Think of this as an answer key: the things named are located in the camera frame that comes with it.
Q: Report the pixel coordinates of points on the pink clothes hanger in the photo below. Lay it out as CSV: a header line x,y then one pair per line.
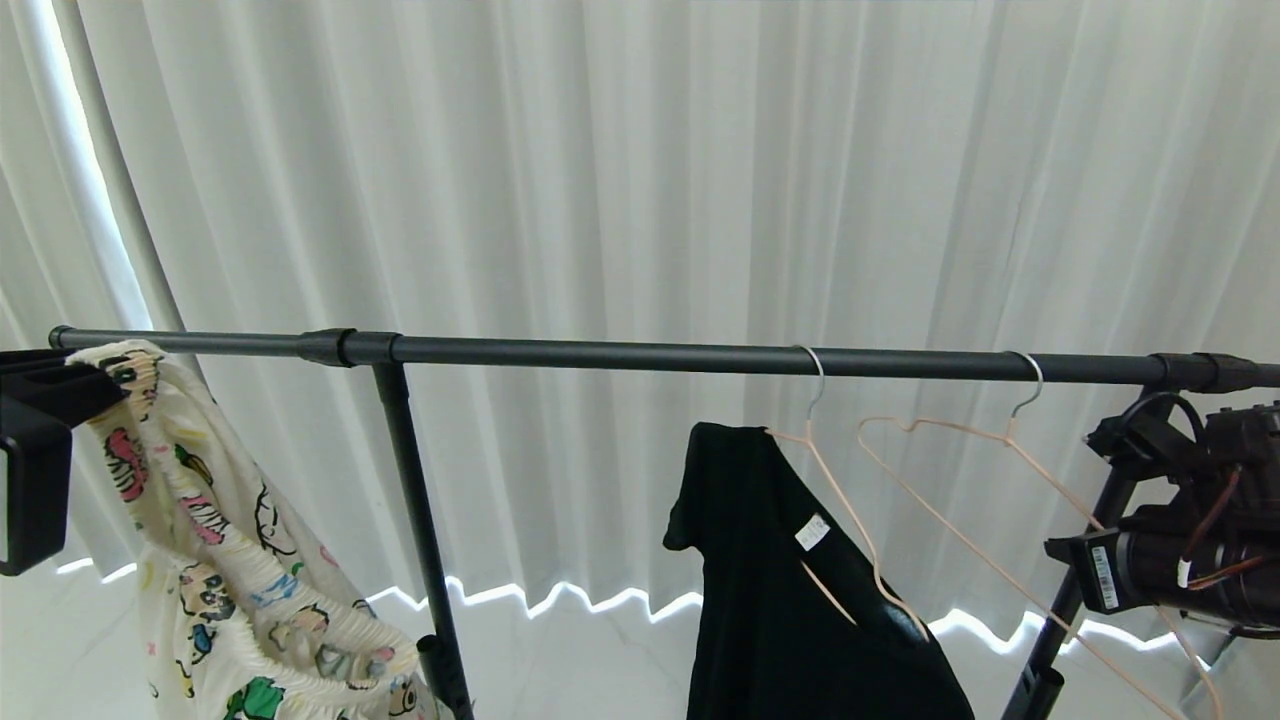
x,y
808,445
1009,437

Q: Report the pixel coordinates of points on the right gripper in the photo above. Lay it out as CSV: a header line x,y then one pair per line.
x,y
1160,560

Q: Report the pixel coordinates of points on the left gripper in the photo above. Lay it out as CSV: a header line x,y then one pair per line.
x,y
35,490

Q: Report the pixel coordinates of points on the white curtain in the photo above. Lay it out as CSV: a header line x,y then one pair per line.
x,y
650,150

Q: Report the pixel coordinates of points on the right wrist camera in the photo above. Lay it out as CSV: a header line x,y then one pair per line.
x,y
1150,445

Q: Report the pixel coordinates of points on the black garment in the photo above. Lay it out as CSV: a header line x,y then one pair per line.
x,y
780,620

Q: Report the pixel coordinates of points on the black clothes rack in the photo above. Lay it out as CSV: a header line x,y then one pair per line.
x,y
650,354

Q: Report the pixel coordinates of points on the cream printed garment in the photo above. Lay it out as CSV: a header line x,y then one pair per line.
x,y
230,560

